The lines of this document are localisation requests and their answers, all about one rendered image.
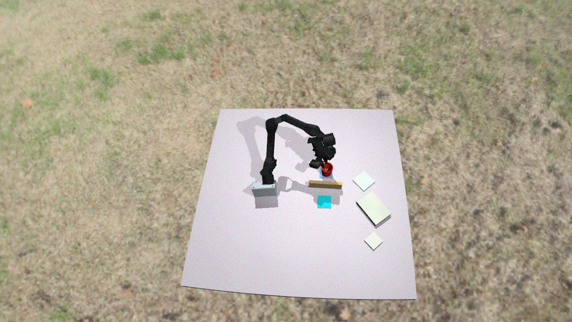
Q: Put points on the tan wooden bar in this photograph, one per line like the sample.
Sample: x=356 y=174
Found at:
x=325 y=184

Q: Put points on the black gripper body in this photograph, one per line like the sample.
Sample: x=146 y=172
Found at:
x=317 y=163

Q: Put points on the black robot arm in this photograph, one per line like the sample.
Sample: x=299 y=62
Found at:
x=318 y=139

